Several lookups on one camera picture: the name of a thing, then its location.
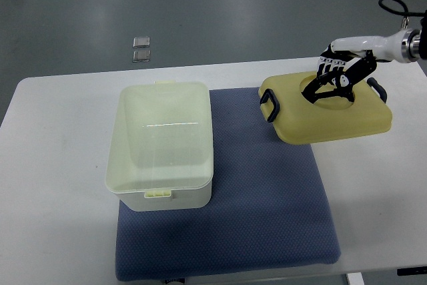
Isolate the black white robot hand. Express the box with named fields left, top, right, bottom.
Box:
left=302, top=29, right=421, bottom=103

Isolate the yellow box lid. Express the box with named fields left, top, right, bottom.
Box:
left=258, top=71, right=392, bottom=145

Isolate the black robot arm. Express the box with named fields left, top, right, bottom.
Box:
left=418, top=11, right=427, bottom=60

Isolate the white storage box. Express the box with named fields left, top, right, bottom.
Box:
left=105, top=81, right=214, bottom=212

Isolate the blue padded mat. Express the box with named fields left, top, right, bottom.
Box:
left=115, top=88, right=340, bottom=282

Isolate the upper metal floor plate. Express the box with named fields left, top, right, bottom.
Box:
left=133, top=36, right=150, bottom=48

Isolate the black cable loop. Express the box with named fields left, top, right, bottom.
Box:
left=378, top=0, right=427, bottom=29

